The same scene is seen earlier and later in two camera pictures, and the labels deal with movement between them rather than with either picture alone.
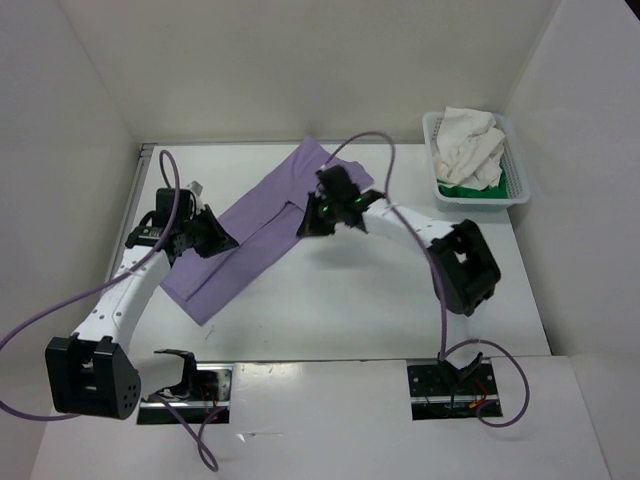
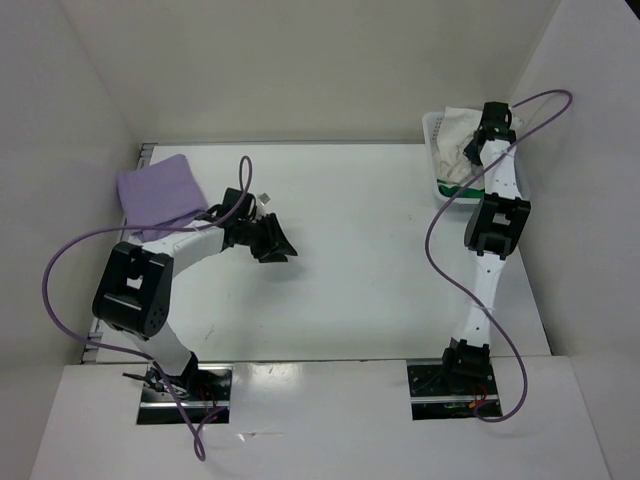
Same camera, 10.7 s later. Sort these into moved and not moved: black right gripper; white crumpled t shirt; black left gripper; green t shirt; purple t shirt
Moved: purple t shirt; black right gripper; black left gripper
Not moved: green t shirt; white crumpled t shirt
